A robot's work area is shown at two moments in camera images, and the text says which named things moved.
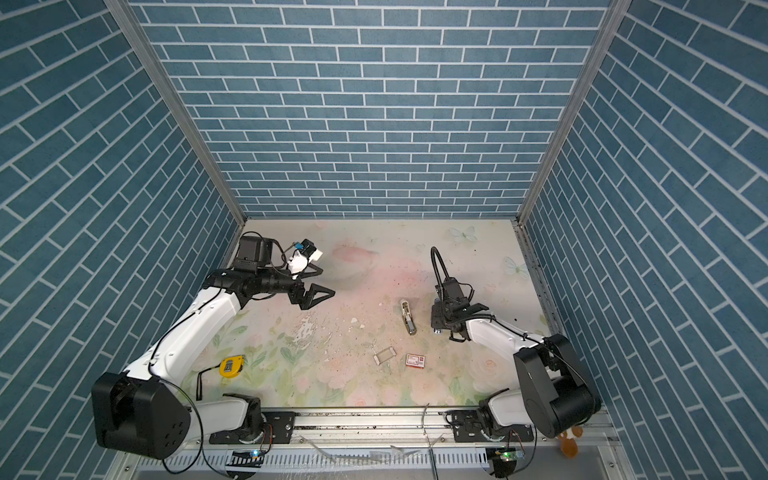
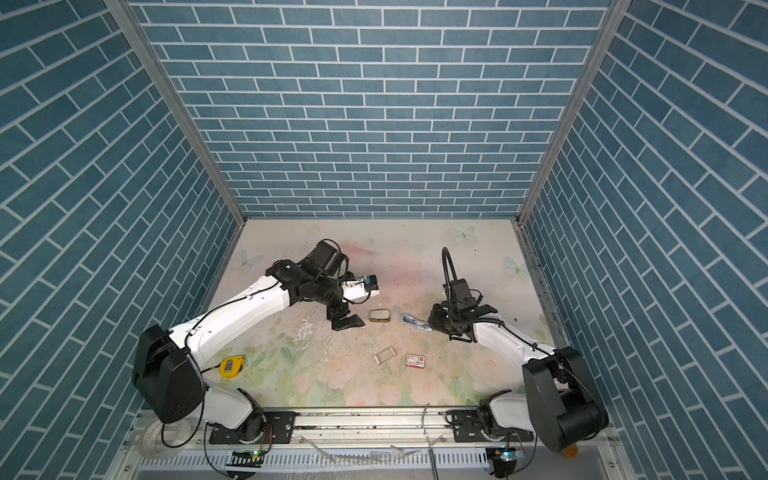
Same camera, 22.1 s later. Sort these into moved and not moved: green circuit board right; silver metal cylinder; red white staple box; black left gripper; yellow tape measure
Moved: black left gripper; silver metal cylinder
Not moved: green circuit board right; yellow tape measure; red white staple box
